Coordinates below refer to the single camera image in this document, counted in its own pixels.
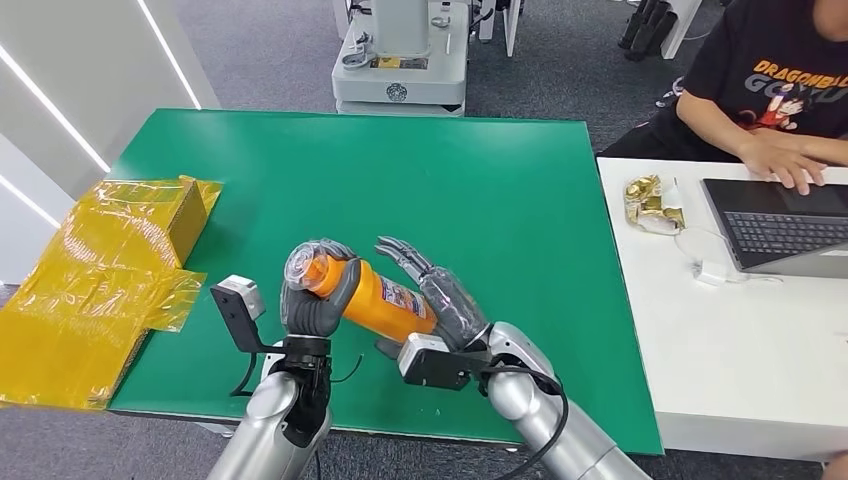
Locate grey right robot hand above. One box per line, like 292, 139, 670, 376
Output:
374, 235, 493, 362

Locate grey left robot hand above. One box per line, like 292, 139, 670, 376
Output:
279, 238, 364, 339

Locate orange plastic bottle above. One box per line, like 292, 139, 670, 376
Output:
283, 241, 440, 344

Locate crumpled gold foil wrapper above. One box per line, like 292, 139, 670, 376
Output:
622, 174, 686, 237

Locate yellow film wrapped cardboard box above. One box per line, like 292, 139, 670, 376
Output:
0, 174, 224, 412

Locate white charger adapter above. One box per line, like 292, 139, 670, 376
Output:
691, 259, 730, 287

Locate white furniture legs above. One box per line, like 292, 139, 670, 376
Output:
478, 0, 523, 59

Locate dark grey laptop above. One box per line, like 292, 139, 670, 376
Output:
700, 177, 848, 280

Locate person's right hand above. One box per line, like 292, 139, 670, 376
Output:
737, 137, 828, 197

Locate white slanted furniture panel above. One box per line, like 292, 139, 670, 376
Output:
661, 0, 704, 61

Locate person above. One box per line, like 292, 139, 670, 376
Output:
596, 0, 848, 197

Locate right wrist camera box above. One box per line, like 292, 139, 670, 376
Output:
396, 332, 495, 392

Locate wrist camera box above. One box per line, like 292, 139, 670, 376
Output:
209, 274, 286, 357
396, 332, 495, 392

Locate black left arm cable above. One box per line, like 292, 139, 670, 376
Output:
329, 354, 365, 386

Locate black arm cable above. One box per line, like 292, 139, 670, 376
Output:
486, 364, 570, 480
329, 354, 365, 386

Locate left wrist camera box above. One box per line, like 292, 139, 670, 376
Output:
209, 274, 286, 357

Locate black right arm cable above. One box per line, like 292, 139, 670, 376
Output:
486, 364, 570, 480

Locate thin white cable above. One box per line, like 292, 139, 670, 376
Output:
673, 226, 784, 286

